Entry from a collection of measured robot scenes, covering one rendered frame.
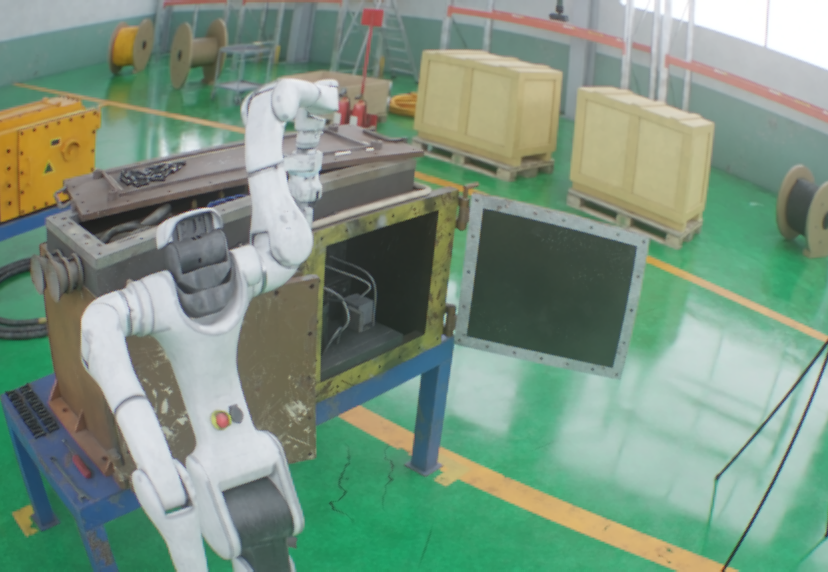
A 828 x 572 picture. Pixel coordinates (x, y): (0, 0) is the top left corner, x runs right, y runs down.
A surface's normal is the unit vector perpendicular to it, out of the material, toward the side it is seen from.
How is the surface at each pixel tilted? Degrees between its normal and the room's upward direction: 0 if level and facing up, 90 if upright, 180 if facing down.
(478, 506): 0
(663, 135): 90
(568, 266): 90
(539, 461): 0
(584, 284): 90
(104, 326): 34
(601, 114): 90
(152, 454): 56
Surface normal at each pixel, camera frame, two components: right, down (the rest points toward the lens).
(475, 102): -0.65, 0.26
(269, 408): 0.55, 0.40
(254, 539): 0.70, 0.25
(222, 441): 0.65, -0.15
